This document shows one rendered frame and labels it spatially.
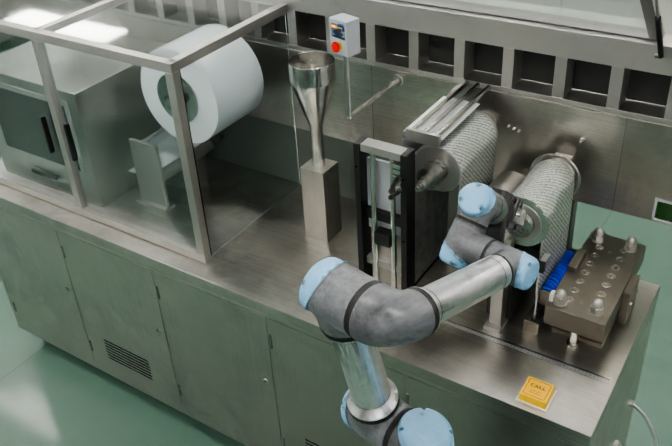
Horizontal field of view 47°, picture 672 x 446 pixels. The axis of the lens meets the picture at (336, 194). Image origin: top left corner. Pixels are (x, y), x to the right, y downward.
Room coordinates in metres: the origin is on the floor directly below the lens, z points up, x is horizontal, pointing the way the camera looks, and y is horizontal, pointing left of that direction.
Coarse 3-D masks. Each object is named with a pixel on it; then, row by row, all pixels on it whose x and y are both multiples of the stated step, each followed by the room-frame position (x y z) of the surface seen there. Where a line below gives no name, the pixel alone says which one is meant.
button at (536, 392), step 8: (528, 384) 1.41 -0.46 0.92; (536, 384) 1.41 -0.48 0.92; (544, 384) 1.41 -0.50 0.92; (520, 392) 1.38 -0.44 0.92; (528, 392) 1.38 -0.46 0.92; (536, 392) 1.38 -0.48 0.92; (544, 392) 1.38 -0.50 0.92; (552, 392) 1.39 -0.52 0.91; (528, 400) 1.37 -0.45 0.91; (536, 400) 1.36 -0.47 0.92; (544, 400) 1.35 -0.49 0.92; (544, 408) 1.35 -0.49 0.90
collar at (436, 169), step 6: (432, 162) 1.81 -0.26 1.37; (438, 162) 1.81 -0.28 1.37; (426, 168) 1.78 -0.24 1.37; (432, 168) 1.78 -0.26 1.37; (438, 168) 1.78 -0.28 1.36; (444, 168) 1.80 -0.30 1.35; (420, 174) 1.79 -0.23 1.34; (432, 174) 1.77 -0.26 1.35; (438, 174) 1.77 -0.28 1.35; (444, 174) 1.79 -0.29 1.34; (438, 180) 1.76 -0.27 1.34; (432, 186) 1.76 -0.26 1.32
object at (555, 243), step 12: (564, 216) 1.78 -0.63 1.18; (552, 228) 1.70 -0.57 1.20; (564, 228) 1.80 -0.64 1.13; (552, 240) 1.71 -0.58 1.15; (564, 240) 1.81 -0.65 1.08; (540, 252) 1.64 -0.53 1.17; (552, 252) 1.72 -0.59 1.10; (564, 252) 1.82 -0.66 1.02; (552, 264) 1.73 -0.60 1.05; (540, 276) 1.65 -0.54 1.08; (540, 288) 1.66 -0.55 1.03
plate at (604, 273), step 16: (608, 240) 1.86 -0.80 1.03; (624, 240) 1.85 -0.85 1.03; (592, 256) 1.79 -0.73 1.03; (608, 256) 1.78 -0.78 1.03; (624, 256) 1.78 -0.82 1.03; (640, 256) 1.77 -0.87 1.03; (576, 272) 1.72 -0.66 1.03; (592, 272) 1.71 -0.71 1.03; (608, 272) 1.71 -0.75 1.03; (624, 272) 1.71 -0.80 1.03; (560, 288) 1.65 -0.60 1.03; (576, 288) 1.65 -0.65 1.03; (592, 288) 1.65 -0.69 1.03; (608, 288) 1.64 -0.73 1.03; (624, 288) 1.64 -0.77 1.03; (576, 304) 1.58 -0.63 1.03; (608, 304) 1.58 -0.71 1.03; (544, 320) 1.59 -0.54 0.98; (560, 320) 1.56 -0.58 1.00; (576, 320) 1.54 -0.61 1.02; (592, 320) 1.52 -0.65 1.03; (608, 320) 1.52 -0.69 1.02; (592, 336) 1.51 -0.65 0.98
